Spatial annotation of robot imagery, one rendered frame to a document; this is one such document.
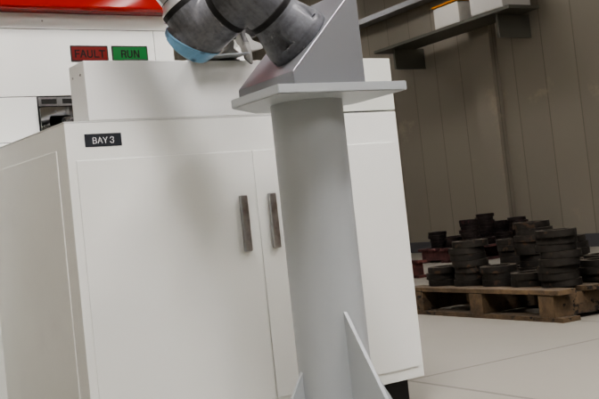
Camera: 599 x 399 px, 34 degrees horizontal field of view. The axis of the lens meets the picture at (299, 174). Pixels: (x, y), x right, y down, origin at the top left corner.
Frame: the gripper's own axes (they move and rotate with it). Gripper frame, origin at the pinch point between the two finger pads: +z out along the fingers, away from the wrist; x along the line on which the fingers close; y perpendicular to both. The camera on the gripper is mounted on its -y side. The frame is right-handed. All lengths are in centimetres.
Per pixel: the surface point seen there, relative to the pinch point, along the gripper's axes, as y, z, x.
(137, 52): 0, -16, 57
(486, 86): 583, -71, 497
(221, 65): -6.3, -0.3, -4.8
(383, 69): 45.1, 1.1, -4.7
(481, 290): 188, 82, 118
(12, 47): -38, -17, 58
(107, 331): -43, 60, -5
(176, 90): -19.6, 5.7, -4.8
